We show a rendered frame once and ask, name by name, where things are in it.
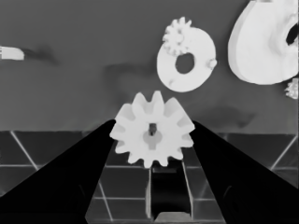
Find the large white toothed gear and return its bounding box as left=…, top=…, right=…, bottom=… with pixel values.
left=108, top=90, right=196, bottom=169

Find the small white toothed gear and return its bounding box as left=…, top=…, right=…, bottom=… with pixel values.
left=162, top=16, right=192, bottom=57
left=284, top=77, right=299, bottom=101

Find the small thin T-shaped piece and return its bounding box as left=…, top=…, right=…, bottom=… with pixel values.
left=0, top=46, right=25, bottom=62

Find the large thick white disc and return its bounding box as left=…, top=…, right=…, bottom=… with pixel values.
left=227, top=0, right=299, bottom=86

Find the white round carrier with pins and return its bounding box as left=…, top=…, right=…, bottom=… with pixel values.
left=156, top=26, right=218, bottom=93

